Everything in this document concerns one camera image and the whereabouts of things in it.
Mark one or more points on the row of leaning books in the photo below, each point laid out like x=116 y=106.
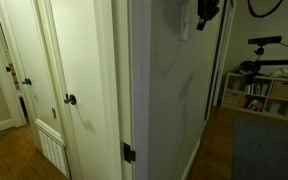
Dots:
x=252 y=105

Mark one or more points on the large wicker basket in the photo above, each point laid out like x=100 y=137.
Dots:
x=284 y=90

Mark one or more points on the black bar camera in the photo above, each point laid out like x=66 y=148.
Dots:
x=264 y=40

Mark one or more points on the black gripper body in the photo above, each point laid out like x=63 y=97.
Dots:
x=209 y=8

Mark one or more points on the white beadboard panel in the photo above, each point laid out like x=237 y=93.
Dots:
x=52 y=148

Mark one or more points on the small black door knob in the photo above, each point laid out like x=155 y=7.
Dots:
x=8 y=69
x=27 y=81

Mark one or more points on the white door with shadowed knob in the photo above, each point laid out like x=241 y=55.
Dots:
x=84 y=66

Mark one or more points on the white panelled door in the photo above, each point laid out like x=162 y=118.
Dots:
x=34 y=50

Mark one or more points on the grey rug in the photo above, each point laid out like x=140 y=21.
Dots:
x=264 y=150

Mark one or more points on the black door hinge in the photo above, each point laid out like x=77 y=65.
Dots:
x=128 y=153

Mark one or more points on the small wicker basket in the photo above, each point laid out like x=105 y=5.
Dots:
x=233 y=100

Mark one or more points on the row of upright books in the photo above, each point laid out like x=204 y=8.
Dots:
x=253 y=89

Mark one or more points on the large black door knob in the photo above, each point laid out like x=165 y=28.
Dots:
x=70 y=99

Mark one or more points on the white crumpled cloth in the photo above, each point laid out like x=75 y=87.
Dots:
x=282 y=73

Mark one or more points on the white cube shelf unit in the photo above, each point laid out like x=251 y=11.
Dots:
x=230 y=90

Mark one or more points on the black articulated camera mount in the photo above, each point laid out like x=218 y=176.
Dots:
x=277 y=62

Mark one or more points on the black bag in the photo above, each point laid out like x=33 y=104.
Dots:
x=247 y=67

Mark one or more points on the white wall switch plate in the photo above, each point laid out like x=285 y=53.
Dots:
x=184 y=23

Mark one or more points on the brass door latch plate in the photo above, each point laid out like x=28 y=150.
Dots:
x=54 y=113

